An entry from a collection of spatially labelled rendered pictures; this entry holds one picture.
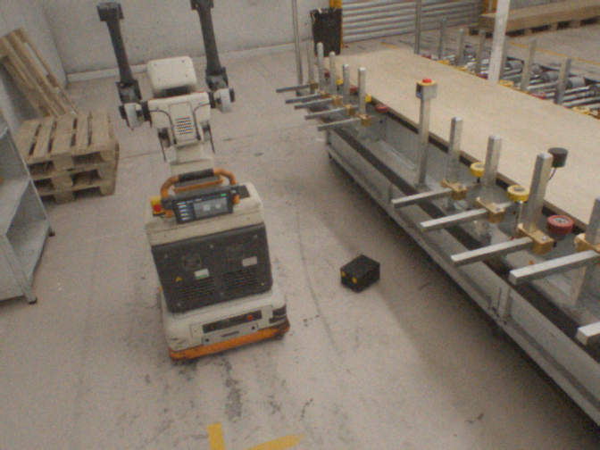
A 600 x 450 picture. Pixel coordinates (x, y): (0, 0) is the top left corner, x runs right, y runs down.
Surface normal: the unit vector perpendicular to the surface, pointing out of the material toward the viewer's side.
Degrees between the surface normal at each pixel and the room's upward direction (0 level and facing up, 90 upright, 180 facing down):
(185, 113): 82
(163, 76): 48
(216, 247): 90
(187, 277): 90
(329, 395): 0
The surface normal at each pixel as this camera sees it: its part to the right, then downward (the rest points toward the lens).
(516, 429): -0.08, -0.84
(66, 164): 0.34, 0.47
